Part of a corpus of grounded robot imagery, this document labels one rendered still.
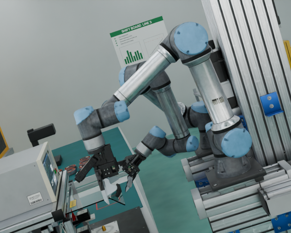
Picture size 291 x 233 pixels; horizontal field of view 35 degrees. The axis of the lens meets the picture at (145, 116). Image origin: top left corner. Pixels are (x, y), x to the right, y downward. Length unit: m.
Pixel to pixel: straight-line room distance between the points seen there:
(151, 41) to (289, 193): 5.88
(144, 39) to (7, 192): 5.64
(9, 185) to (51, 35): 5.48
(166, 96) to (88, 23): 5.41
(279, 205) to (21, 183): 1.09
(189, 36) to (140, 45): 5.85
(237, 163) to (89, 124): 0.63
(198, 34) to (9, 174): 1.03
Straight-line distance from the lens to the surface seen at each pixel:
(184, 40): 1.63
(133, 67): 2.14
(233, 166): 1.88
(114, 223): 2.54
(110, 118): 1.64
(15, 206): 2.14
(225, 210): 1.93
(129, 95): 1.76
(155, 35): 7.52
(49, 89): 7.45
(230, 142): 1.70
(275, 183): 1.93
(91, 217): 2.46
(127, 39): 7.45
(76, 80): 7.42
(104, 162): 1.69
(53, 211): 1.99
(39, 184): 2.10
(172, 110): 2.12
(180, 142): 2.18
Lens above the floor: 1.68
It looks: 10 degrees down
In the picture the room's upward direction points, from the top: 19 degrees counter-clockwise
